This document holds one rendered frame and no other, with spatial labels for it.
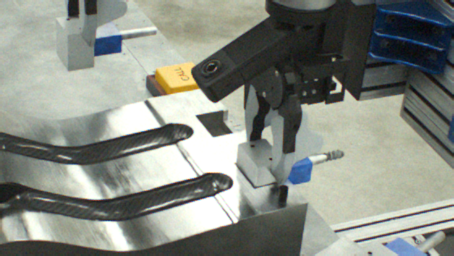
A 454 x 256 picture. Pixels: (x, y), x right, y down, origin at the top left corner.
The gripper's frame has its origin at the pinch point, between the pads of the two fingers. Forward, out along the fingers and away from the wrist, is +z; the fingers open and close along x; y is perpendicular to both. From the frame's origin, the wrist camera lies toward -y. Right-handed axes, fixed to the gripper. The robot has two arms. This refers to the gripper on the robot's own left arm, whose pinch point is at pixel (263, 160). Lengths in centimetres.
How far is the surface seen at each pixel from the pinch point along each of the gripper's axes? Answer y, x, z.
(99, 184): -17.9, 4.9, 2.1
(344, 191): 83, 89, 90
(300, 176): 3.9, -2.2, 1.6
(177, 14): 82, 203, 90
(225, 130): 1.5, 12.2, 3.7
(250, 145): -0.8, 1.7, -1.2
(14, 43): -14, 55, 10
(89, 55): -11.5, 26.6, -1.7
